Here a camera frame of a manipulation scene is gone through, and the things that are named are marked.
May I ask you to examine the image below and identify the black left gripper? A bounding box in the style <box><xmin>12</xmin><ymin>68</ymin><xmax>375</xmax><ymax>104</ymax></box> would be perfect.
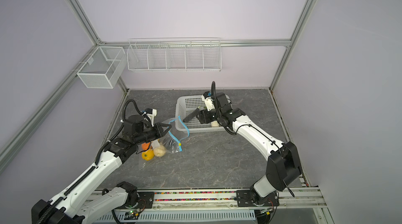
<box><xmin>134</xmin><ymin>122</ymin><xmax>172</xmax><ymax>146</ymax></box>

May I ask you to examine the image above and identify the yellow lemon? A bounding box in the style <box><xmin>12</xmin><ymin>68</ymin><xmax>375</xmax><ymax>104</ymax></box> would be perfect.
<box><xmin>141</xmin><ymin>149</ymin><xmax>155</xmax><ymax>161</ymax></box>

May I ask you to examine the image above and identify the clear zip top bag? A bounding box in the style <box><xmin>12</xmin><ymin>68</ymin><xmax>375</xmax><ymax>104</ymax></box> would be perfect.
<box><xmin>139</xmin><ymin>117</ymin><xmax>190</xmax><ymax>168</ymax></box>

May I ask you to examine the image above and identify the dark eggplant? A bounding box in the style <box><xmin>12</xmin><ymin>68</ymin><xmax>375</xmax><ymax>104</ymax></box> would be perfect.
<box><xmin>183</xmin><ymin>108</ymin><xmax>200</xmax><ymax>123</ymax></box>

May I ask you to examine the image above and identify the white perforated plastic basket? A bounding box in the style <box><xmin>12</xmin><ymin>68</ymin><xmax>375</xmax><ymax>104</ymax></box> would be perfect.
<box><xmin>175</xmin><ymin>95</ymin><xmax>225</xmax><ymax>134</ymax></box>

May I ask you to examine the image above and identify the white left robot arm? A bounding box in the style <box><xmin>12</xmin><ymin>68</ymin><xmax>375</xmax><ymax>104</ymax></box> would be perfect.
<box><xmin>31</xmin><ymin>122</ymin><xmax>172</xmax><ymax>224</ymax></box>

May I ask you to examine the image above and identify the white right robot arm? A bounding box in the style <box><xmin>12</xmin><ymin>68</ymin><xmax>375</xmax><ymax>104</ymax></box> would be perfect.
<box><xmin>196</xmin><ymin>109</ymin><xmax>303</xmax><ymax>198</ymax></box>

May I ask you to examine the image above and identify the small white mesh basket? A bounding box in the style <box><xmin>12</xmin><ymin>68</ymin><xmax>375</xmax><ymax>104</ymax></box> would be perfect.
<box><xmin>77</xmin><ymin>46</ymin><xmax>127</xmax><ymax>89</ymax></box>

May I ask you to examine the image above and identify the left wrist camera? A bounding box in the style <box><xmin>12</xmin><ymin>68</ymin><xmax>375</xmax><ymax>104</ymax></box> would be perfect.
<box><xmin>122</xmin><ymin>109</ymin><xmax>157</xmax><ymax>142</ymax></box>

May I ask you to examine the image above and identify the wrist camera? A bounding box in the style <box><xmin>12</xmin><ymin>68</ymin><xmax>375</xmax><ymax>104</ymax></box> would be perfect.
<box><xmin>122</xmin><ymin>109</ymin><xmax>157</xmax><ymax>142</ymax></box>
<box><xmin>202</xmin><ymin>91</ymin><xmax>233</xmax><ymax>114</ymax></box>

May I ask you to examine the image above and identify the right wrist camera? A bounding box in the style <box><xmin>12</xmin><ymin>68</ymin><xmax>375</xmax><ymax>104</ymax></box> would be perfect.
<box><xmin>202</xmin><ymin>91</ymin><xmax>233</xmax><ymax>114</ymax></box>

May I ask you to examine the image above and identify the long white wire shelf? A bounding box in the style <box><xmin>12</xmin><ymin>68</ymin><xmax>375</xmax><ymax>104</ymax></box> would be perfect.
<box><xmin>127</xmin><ymin>37</ymin><xmax>222</xmax><ymax>72</ymax></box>

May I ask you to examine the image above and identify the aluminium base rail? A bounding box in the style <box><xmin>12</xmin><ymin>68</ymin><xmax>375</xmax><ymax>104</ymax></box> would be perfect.
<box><xmin>61</xmin><ymin>187</ymin><xmax>328</xmax><ymax>214</ymax></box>

